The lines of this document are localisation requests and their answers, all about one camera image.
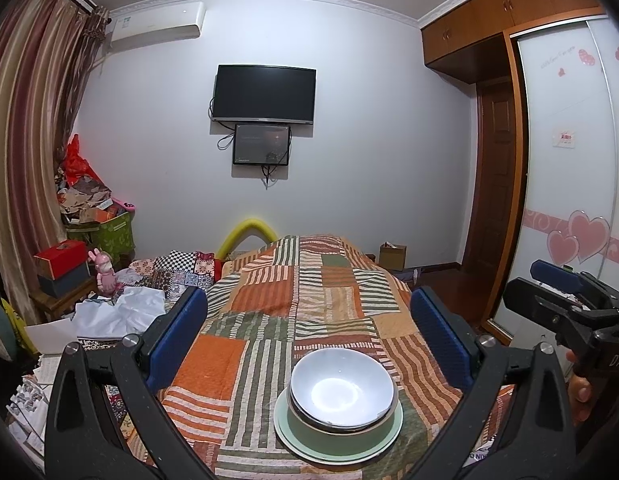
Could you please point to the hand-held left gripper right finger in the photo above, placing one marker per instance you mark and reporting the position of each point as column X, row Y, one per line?
column 439, row 345

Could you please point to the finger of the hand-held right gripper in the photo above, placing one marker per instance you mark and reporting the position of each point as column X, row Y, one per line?
column 557, row 276
column 527, row 297

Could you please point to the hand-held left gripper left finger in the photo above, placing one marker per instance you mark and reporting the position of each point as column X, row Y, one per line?
column 177, row 345

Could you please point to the white bowl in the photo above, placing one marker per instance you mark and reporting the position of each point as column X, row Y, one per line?
column 339, row 385

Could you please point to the light green plate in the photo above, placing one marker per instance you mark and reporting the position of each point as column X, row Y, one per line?
column 339, row 447

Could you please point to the pink bowl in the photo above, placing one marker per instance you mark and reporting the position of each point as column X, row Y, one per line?
column 304, row 420

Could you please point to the person's right hand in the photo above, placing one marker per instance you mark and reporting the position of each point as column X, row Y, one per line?
column 580, row 400

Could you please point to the white cloth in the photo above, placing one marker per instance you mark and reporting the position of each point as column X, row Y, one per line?
column 124, row 310

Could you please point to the checkered patterned quilt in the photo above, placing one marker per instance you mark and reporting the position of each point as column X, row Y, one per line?
column 182, row 267

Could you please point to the white heart-print sliding door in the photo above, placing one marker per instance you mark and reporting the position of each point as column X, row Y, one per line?
column 564, row 185

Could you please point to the small cardboard box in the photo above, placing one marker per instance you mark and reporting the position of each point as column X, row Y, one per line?
column 393, row 256

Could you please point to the pink rabbit doll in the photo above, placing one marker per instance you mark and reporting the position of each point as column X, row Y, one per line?
column 104, row 275

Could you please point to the brown wooden door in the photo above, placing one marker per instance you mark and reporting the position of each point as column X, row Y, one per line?
column 494, row 185

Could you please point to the grey box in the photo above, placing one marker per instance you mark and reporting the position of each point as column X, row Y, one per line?
column 69, row 282

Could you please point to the white paper sheet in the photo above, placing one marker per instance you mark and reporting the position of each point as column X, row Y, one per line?
column 49, row 335

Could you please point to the green bag with clutter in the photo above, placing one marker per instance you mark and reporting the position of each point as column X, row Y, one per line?
column 109, row 235

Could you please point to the wooden stool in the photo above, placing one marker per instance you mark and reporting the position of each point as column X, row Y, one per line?
column 54, row 302

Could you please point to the yellow foam tube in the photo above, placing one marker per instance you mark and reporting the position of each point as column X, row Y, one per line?
column 247, row 227

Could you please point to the small red white sticker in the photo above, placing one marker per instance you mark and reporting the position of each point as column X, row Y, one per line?
column 565, row 138

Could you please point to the red box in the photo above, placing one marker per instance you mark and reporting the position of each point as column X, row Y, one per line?
column 59, row 255

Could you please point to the pink flat item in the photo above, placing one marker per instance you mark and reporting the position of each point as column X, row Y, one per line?
column 125, row 202

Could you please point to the pile of printed papers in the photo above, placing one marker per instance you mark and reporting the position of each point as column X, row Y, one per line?
column 29, row 400

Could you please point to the yellow bag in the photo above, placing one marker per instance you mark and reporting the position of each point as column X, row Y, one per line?
column 13, row 325

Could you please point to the pile of paper clutter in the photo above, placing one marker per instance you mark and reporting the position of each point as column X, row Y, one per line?
column 84, row 197

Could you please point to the red plastic bag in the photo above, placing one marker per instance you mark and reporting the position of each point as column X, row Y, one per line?
column 79, row 160

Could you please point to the small black monitor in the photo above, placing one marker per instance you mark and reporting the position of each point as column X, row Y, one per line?
column 262, row 144

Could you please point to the striped brown curtain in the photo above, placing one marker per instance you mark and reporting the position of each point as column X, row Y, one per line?
column 24, row 135

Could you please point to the wooden overhead cabinet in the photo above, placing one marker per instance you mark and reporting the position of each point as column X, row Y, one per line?
column 499, row 15

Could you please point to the white air conditioner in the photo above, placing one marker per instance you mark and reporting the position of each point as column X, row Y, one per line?
column 157, row 22

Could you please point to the black wall television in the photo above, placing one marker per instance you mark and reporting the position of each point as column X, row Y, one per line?
column 264, row 94

